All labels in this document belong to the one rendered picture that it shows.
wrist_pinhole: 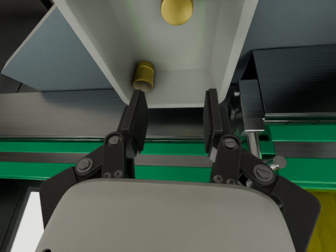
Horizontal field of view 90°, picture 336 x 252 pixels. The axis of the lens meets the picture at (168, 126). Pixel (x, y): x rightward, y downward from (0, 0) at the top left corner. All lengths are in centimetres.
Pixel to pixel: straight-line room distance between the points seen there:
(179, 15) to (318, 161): 25
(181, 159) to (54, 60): 32
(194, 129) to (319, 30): 25
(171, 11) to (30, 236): 65
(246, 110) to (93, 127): 31
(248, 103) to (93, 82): 34
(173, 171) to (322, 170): 22
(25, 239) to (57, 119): 37
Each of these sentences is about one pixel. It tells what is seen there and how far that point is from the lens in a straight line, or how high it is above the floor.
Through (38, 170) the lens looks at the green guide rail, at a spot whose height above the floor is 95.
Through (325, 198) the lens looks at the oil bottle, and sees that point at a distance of 43.
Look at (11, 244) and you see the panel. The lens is 72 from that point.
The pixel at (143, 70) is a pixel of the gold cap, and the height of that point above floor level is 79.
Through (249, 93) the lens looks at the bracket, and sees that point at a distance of 28.
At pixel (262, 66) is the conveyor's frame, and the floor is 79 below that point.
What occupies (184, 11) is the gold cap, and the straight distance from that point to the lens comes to 21.
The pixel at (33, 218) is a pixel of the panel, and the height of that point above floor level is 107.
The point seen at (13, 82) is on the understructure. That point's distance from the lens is 100.
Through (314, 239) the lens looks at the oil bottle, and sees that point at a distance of 41.
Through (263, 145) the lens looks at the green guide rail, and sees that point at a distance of 36.
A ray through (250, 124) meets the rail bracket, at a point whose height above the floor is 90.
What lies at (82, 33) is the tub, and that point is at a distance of 22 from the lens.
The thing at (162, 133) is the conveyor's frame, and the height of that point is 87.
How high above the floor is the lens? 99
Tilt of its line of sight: 23 degrees down
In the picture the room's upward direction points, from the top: 177 degrees counter-clockwise
